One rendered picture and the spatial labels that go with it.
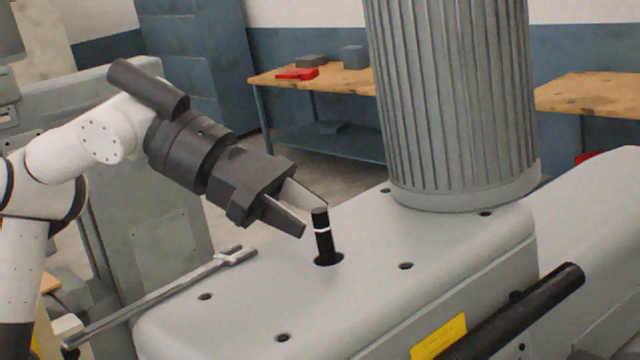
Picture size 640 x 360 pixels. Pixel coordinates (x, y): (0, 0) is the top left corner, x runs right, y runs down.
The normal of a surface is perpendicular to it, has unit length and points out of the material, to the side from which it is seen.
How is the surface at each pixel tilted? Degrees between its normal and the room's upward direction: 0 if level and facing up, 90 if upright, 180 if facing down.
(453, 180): 90
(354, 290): 0
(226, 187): 90
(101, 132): 98
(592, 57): 90
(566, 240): 0
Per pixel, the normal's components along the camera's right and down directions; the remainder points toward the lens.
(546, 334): 0.65, 0.15
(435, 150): -0.40, 0.38
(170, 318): -0.18, -0.92
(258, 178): 0.31, -0.79
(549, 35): -0.74, 0.35
